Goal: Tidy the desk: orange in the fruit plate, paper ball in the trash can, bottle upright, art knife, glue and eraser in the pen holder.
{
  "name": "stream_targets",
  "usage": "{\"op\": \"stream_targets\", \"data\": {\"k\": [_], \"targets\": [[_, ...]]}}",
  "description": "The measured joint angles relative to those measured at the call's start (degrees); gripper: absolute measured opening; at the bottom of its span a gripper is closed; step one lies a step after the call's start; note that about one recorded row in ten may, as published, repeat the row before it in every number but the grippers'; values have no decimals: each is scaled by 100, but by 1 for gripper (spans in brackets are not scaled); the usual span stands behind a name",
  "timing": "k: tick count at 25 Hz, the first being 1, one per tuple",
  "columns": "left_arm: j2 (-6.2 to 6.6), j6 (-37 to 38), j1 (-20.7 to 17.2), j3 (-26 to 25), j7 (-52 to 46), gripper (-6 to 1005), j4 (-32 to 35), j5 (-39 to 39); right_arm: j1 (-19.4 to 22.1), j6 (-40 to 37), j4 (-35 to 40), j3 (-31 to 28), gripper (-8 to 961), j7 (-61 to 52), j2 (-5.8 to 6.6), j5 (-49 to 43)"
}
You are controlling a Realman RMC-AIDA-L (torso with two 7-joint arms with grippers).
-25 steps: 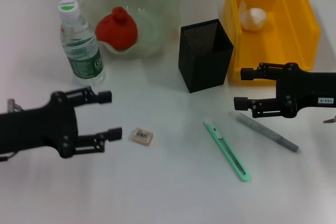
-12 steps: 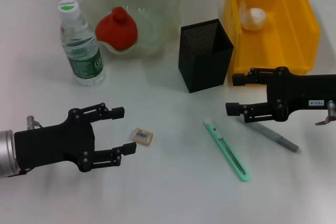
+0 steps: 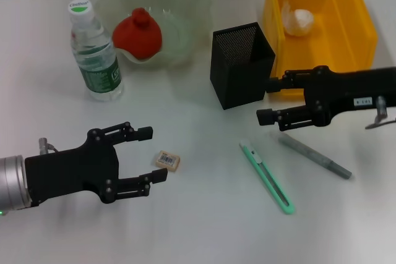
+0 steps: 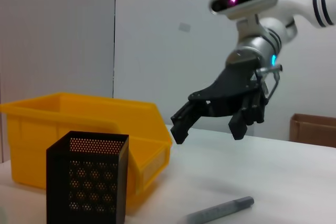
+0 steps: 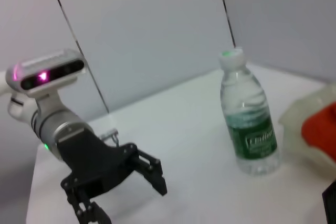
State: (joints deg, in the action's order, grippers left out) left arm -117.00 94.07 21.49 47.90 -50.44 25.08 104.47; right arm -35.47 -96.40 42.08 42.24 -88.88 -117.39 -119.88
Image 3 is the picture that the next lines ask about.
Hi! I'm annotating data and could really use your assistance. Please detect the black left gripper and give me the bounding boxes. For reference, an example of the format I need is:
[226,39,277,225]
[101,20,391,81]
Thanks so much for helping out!
[24,121,169,207]

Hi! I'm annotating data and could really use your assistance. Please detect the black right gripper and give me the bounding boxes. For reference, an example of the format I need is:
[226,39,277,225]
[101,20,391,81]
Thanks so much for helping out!
[256,66,396,132]

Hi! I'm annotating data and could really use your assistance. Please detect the beige eraser with barcode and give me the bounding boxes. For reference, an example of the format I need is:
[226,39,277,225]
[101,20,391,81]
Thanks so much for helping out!
[153,150,181,172]

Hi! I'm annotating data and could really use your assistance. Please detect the green utility knife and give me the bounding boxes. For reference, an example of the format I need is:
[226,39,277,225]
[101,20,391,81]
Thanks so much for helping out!
[239,142,296,215]

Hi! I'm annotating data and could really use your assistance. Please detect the clear green-label water bottle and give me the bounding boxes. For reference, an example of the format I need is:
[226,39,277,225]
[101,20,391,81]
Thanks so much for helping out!
[67,0,126,102]

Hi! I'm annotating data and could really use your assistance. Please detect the orange fruit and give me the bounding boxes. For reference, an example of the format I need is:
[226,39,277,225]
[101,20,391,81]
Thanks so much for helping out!
[112,7,163,59]

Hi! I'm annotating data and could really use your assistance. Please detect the black mesh pen holder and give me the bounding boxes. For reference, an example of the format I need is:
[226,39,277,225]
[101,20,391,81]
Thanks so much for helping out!
[210,22,277,110]

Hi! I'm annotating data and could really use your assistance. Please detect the grey pen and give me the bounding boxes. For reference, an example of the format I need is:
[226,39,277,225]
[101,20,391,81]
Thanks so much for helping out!
[277,132,353,181]

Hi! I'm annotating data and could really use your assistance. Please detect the pale green glass fruit bowl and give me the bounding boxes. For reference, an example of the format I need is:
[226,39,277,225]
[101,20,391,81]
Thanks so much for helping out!
[97,0,214,69]

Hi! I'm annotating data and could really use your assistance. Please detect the yellow plastic bin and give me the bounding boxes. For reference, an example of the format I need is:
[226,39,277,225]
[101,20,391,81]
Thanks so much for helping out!
[262,0,379,101]

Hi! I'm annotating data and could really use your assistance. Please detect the left gripper cable with plugs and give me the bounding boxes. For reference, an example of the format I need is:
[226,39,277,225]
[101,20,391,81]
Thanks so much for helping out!
[38,137,59,155]

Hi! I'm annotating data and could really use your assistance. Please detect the gripper cable with plugs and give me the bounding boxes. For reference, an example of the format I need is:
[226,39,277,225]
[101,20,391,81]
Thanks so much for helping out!
[38,137,59,155]
[364,95,396,130]

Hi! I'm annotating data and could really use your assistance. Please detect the right gripper cable with plugs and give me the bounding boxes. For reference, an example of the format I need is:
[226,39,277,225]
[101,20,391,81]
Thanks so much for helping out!
[364,95,396,130]

